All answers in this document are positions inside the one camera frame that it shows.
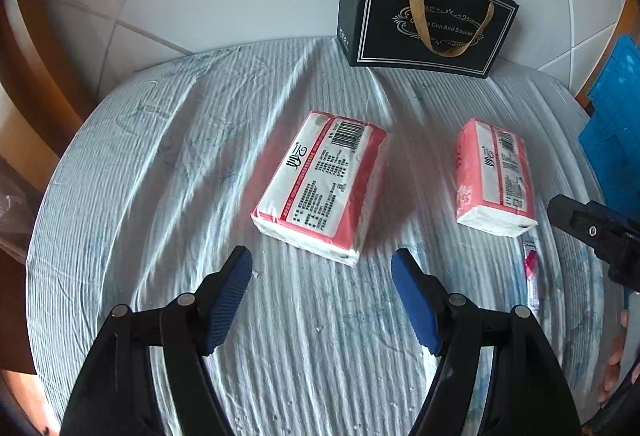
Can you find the clear plastic bag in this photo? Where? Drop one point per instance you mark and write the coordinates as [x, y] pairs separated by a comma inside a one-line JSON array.
[[12, 206]]

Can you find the pink tissue pack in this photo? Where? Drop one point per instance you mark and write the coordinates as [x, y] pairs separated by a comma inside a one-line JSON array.
[[495, 176], [320, 176]]

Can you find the blue plastic crate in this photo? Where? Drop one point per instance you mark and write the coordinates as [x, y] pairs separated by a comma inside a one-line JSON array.
[[615, 126]]

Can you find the small pink sachet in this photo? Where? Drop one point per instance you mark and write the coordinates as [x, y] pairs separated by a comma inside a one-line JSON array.
[[531, 276]]

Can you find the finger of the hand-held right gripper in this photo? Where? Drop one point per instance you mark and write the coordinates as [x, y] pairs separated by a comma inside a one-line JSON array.
[[580, 218]]

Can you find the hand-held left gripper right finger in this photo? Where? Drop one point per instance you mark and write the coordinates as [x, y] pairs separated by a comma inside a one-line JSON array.
[[417, 303]]

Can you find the person's right hand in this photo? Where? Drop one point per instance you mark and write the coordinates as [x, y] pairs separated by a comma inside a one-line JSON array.
[[612, 366]]

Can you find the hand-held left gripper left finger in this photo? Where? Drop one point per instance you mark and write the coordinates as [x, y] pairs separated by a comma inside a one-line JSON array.
[[230, 296]]

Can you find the black gift box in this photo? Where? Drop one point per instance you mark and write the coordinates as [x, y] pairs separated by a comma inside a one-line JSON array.
[[425, 16]]

